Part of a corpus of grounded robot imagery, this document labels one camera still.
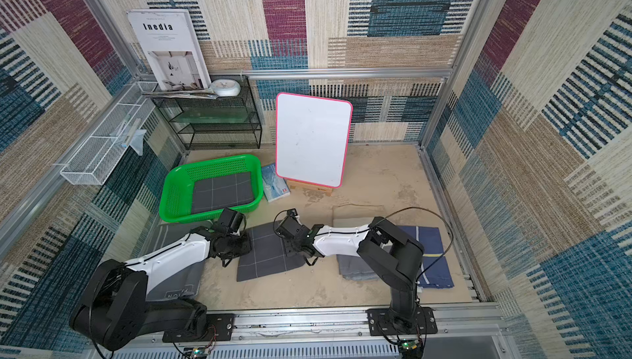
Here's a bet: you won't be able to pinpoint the green plastic basket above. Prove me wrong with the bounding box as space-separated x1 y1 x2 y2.
159 154 263 223

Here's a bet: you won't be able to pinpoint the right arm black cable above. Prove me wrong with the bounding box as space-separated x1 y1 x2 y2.
367 205 454 281

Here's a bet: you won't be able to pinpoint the navy blue folded pillowcase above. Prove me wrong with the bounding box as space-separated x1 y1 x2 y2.
401 226 454 289

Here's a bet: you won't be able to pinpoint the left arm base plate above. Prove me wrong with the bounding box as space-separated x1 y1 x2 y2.
162 313 235 344

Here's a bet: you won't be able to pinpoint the black wire shelf rack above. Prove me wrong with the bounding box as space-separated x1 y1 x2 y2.
150 76 263 151

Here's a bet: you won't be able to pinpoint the beige cream pillowcase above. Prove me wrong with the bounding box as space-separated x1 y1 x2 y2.
332 204 387 228

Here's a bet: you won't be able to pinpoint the wooden whiteboard easel stand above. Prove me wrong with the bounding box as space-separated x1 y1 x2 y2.
286 180 333 196

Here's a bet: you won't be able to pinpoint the grey striped folded pillowcase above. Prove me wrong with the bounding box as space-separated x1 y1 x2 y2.
142 221 217 303

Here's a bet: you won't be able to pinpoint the white wire wall basket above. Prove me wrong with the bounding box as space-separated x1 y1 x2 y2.
60 81 156 186

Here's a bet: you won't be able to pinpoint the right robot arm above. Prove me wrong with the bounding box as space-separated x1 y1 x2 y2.
273 209 427 334

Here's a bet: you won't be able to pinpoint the blue paperback book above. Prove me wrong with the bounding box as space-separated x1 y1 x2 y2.
261 163 291 203

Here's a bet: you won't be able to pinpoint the dark grid pillowcase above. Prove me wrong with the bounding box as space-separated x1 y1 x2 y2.
191 172 254 214
236 222 306 283

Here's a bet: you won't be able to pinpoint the pink framed whiteboard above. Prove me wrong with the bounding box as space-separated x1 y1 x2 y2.
276 92 353 188

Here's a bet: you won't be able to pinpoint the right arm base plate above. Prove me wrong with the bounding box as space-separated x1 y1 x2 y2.
365 306 438 337

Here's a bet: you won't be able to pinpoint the white Inedia poster board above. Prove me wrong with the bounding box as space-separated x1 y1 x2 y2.
127 9 211 92

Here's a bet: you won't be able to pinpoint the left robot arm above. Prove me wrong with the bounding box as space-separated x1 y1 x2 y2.
69 209 251 352

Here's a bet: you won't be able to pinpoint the magazines on shelf top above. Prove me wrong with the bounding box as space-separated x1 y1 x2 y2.
141 90 218 100

